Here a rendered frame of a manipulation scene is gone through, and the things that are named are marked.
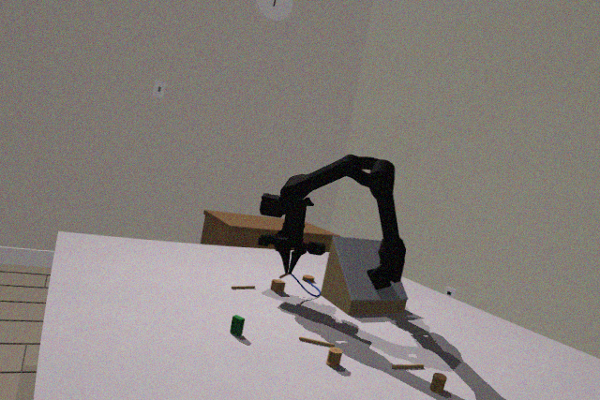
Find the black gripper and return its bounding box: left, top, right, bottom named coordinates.
left=258, top=219, right=326, bottom=274

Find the small wooden cylinder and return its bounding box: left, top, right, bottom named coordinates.
left=326, top=347, right=343, bottom=368

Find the short wooden cylinder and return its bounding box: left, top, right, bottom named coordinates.
left=429, top=373, right=447, bottom=393

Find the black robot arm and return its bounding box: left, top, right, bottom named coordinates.
left=260, top=155, right=406, bottom=289

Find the green block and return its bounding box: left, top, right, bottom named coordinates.
left=230, top=315, right=245, bottom=336

